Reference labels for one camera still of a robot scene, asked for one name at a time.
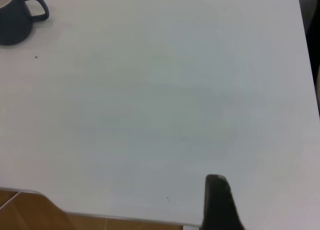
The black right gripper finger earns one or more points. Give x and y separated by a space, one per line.
217 207

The dark grey ceramic mug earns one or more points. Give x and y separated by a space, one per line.
12 23

